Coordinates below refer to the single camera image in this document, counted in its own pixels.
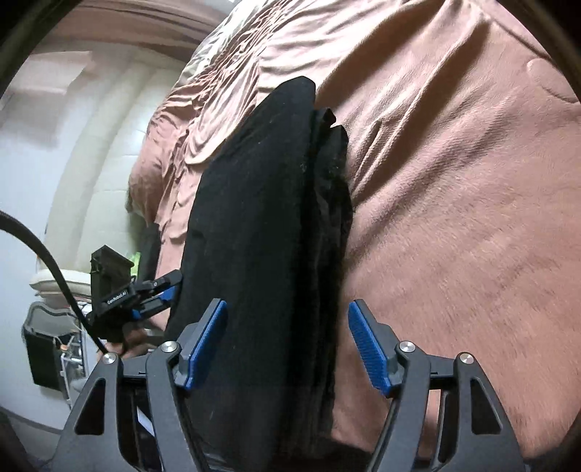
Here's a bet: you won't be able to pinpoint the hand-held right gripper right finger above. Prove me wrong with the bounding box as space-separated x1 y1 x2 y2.
347 298 529 472

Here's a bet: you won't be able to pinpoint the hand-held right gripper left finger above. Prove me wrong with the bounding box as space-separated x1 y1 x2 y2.
54 298 228 472

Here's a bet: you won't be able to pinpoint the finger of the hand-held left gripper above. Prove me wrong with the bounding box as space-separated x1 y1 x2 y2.
134 270 183 296
131 293 178 322

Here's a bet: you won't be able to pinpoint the black pants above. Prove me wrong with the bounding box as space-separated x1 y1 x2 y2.
163 77 355 472

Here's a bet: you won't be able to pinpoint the person's left hand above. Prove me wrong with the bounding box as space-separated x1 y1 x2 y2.
120 320 153 359

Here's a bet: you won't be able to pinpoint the dark bedside object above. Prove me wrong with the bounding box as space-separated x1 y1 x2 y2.
136 222 161 282

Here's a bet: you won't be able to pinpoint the white rounded furniture top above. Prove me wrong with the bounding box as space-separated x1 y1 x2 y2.
29 269 94 298

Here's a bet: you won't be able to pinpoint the black box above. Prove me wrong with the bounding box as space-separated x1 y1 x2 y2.
22 303 87 391

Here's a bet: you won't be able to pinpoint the white padded headboard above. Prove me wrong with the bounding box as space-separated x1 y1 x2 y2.
45 59 182 273

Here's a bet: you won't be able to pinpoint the brown fleece blanket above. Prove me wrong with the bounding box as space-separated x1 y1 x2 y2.
127 0 581 459

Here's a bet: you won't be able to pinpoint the brown curtain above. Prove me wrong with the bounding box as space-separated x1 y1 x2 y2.
41 0 237 64

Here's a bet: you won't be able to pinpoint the thick black braided cable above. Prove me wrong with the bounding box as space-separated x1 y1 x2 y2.
0 211 110 355

